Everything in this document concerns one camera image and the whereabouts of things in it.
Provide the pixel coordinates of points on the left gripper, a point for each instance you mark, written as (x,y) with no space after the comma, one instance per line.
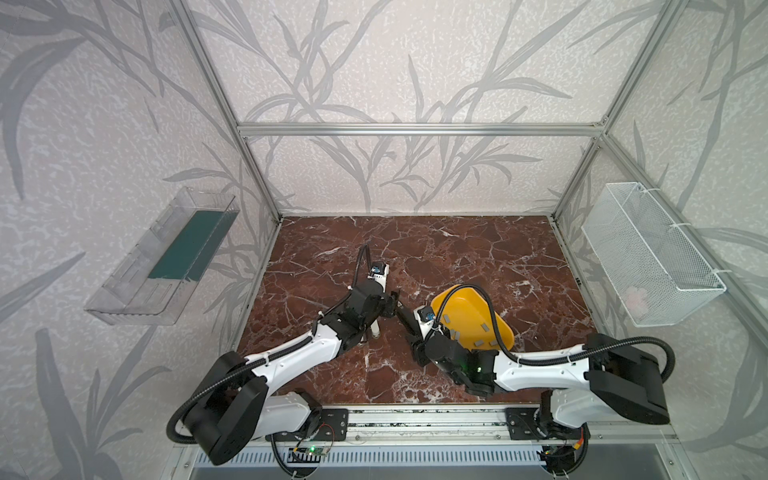
(383,302)

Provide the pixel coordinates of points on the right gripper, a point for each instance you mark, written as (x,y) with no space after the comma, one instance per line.
(421,335)

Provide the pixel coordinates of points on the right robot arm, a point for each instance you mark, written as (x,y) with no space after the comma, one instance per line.
(588,382)

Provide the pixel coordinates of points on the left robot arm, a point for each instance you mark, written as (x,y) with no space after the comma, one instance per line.
(238,399)

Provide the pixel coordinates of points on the yellow plastic tray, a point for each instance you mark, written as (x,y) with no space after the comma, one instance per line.
(462,317)

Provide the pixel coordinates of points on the green circuit board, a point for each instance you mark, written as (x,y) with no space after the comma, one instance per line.
(311,453)

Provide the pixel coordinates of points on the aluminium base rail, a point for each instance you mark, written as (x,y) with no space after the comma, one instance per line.
(442,435)

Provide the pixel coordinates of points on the clear plastic wall shelf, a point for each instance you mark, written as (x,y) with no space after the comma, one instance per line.
(152,285)

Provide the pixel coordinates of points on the white wire basket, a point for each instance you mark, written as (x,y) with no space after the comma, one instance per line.
(660,277)

